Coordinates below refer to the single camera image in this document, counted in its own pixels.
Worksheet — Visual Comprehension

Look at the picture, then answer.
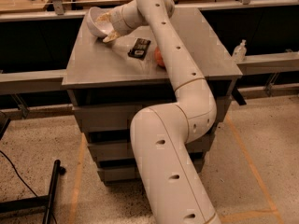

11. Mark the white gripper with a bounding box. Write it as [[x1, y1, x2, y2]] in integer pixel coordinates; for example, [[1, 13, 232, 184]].
[[96, 0, 147, 43]]

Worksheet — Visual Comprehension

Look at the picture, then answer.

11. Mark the white ceramic bowl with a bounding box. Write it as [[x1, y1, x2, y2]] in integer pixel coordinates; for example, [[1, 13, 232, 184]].
[[86, 7, 113, 38]]

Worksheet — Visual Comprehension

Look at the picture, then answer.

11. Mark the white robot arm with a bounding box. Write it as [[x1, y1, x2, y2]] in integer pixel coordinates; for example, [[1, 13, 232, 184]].
[[97, 0, 221, 224]]

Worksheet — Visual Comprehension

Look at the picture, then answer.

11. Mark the red apple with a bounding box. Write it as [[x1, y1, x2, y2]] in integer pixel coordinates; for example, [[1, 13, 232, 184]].
[[154, 48, 164, 67]]

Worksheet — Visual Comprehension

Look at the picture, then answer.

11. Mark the black snack bar wrapper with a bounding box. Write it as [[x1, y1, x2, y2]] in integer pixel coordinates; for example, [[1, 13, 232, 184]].
[[128, 38, 150, 60]]

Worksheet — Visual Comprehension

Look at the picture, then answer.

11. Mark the grey drawer cabinet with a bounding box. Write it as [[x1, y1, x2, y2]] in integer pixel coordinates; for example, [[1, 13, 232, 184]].
[[63, 7, 242, 183]]

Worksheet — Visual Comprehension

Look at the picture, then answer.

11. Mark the top grey drawer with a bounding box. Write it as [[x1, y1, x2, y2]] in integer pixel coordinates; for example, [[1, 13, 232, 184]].
[[72, 96, 232, 133]]

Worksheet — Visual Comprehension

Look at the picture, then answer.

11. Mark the grey drawer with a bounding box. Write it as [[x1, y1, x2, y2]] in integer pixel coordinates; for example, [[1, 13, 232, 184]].
[[86, 130, 215, 161], [96, 157, 206, 183], [72, 96, 232, 133]]

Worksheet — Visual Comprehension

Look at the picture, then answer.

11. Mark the grey metal railing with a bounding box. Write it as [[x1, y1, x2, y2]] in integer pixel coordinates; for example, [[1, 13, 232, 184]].
[[0, 7, 298, 94]]

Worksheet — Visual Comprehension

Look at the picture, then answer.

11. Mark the middle grey drawer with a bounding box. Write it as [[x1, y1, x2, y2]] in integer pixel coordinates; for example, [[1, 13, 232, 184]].
[[86, 130, 215, 161]]

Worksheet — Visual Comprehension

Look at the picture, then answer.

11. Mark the clear sanitizer bottle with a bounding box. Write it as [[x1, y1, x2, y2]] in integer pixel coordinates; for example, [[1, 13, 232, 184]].
[[232, 39, 247, 63]]

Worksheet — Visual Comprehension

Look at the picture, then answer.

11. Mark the bottom grey drawer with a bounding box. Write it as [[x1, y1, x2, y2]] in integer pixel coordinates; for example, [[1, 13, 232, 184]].
[[96, 157, 206, 183]]

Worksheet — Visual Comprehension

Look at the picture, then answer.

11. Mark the black metal stand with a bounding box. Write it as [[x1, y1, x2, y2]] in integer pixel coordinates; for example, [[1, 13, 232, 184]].
[[0, 160, 66, 224]]

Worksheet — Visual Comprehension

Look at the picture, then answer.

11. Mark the black cable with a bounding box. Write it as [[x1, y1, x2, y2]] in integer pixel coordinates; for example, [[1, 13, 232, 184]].
[[0, 149, 59, 224]]

